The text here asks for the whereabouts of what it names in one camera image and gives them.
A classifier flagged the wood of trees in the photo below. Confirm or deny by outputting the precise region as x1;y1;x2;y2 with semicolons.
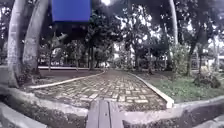
0;0;224;78

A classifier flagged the blue sign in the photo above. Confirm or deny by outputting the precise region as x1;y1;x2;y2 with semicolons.
50;0;92;23

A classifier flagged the thick grey tree trunk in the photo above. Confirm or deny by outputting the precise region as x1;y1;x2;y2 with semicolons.
6;0;28;88
21;0;49;84

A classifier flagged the wooden plank bridge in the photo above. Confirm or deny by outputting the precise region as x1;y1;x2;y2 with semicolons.
85;99;125;128

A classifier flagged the pale concrete kerb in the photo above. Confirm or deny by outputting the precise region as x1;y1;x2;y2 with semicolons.
128;71;175;109
24;69;108;90

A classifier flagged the grass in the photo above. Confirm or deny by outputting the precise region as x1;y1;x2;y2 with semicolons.
133;69;224;104

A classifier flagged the bare earth ground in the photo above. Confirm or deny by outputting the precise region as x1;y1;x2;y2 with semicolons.
33;69;104;86

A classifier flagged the brick path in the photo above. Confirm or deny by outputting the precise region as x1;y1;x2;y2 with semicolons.
31;68;168;113

